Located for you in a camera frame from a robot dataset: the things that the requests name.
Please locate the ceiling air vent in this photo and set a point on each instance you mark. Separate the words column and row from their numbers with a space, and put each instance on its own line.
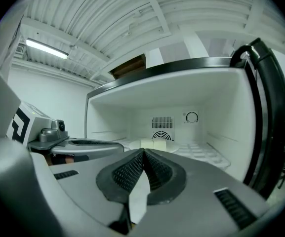
column 20, row 49

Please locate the wooden staircase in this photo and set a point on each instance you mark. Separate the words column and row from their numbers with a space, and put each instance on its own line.
column 130, row 67

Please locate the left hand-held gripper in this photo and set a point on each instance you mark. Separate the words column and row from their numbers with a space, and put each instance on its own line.
column 37, row 127

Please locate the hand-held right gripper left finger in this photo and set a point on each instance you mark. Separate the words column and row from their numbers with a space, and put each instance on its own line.
column 88, row 189

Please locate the person's left hand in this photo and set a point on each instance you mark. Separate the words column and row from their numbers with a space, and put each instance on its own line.
column 69, row 160

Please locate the black mini fridge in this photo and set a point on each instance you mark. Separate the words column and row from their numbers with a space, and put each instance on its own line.
column 172, row 88

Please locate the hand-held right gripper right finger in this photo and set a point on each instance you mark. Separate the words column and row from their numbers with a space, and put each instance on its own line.
column 194, row 206

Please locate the long ceiling light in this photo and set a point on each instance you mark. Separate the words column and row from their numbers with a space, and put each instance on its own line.
column 47, row 49

